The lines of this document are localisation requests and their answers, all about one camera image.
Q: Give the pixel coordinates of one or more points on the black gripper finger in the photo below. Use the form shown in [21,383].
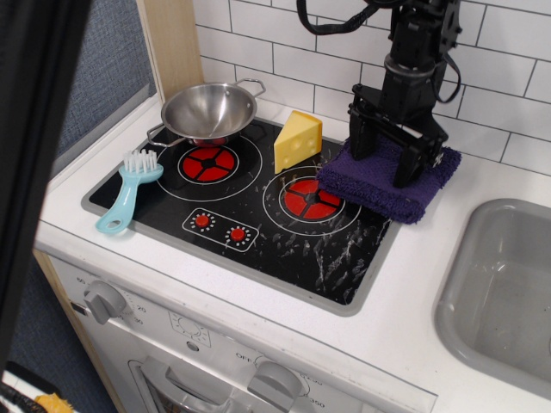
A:
[363,136]
[412,162]

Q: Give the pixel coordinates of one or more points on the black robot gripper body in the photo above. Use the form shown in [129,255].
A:
[402,109]

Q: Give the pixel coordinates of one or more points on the purple towel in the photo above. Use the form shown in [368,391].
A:
[369,182]

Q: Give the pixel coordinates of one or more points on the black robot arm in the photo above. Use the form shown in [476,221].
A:
[422,34]

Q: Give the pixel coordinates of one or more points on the yellow toy cheese wedge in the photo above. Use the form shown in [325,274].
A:
[299,139]

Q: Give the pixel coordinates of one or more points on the silver metal pan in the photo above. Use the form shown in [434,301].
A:
[206,115]

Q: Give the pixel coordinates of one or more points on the black toy stove top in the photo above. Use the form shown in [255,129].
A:
[227,205]

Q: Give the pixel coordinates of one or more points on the grey sink basin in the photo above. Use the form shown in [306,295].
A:
[494,312]

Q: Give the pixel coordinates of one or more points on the light blue dish brush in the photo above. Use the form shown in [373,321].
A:
[139,167]

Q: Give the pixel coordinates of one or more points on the grey right oven knob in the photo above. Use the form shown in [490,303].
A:
[275,385]

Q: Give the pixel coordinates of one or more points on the grey oven knob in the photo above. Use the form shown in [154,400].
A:
[103,301]
[275,385]

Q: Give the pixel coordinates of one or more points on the white toy oven front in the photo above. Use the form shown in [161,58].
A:
[155,360]

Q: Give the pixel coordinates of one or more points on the grey left oven knob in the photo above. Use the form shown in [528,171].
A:
[103,301]

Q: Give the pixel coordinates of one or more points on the yellow cloth object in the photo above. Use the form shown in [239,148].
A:
[52,403]

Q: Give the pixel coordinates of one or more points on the light wooden side post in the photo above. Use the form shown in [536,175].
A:
[172,43]

